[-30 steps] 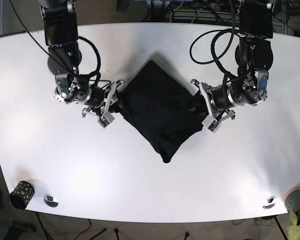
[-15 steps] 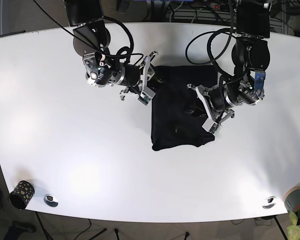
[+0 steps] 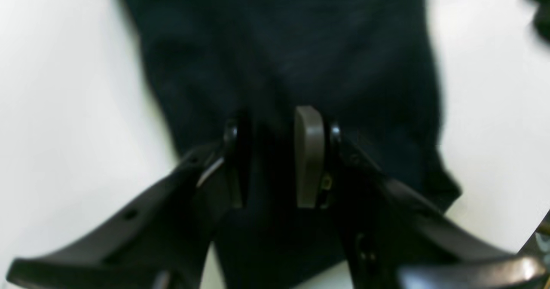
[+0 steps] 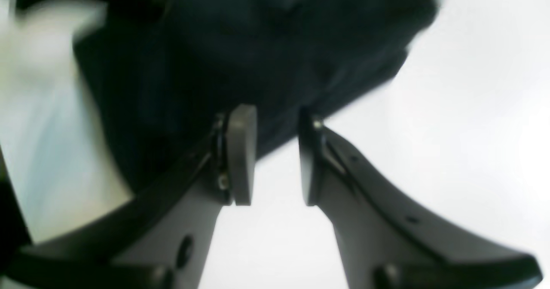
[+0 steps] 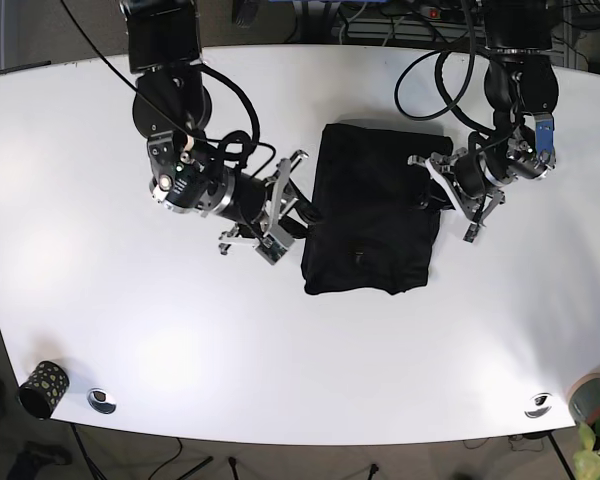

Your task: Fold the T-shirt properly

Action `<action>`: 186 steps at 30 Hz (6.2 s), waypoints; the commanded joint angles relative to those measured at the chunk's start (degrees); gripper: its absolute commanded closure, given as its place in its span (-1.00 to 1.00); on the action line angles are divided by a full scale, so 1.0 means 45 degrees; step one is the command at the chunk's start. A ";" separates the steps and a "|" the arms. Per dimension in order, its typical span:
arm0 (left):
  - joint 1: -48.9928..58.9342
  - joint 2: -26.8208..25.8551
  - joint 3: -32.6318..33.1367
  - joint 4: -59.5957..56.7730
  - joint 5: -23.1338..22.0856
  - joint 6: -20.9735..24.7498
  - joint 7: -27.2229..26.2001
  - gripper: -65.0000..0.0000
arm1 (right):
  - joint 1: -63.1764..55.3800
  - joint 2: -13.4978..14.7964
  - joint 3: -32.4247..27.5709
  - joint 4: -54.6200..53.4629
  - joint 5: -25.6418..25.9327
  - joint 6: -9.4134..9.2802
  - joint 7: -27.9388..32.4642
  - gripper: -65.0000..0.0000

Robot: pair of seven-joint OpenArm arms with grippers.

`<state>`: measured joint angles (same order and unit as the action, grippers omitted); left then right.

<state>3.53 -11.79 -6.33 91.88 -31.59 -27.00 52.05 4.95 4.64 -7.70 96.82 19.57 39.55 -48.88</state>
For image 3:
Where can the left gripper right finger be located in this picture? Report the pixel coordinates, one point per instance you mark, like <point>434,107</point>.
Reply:
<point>394,238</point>

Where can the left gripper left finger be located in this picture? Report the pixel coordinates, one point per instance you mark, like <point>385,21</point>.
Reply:
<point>160,239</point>

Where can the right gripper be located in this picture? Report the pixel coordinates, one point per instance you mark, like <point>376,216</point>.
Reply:
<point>541,19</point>

